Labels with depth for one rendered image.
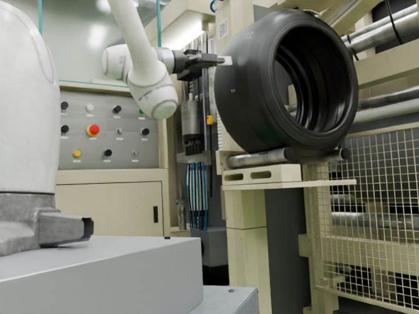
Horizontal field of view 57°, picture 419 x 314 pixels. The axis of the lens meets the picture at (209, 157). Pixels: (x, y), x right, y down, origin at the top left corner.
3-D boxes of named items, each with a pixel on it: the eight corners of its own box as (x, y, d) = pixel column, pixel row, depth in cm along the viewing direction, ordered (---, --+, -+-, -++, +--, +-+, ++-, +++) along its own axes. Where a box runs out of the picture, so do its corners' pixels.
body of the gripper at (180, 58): (173, 45, 119) (199, 45, 124) (161, 54, 126) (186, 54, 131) (177, 70, 119) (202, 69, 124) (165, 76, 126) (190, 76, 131)
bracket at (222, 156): (216, 174, 159) (215, 151, 159) (289, 172, 179) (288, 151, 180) (221, 174, 156) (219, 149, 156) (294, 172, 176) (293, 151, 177)
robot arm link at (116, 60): (143, 67, 126) (159, 91, 118) (95, 68, 118) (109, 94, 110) (149, 37, 119) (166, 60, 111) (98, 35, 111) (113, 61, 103)
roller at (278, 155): (233, 169, 160) (225, 164, 158) (237, 159, 162) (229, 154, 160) (292, 162, 130) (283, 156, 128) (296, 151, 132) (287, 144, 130)
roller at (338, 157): (284, 168, 174) (277, 162, 173) (288, 160, 176) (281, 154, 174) (348, 162, 145) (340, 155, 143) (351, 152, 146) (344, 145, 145)
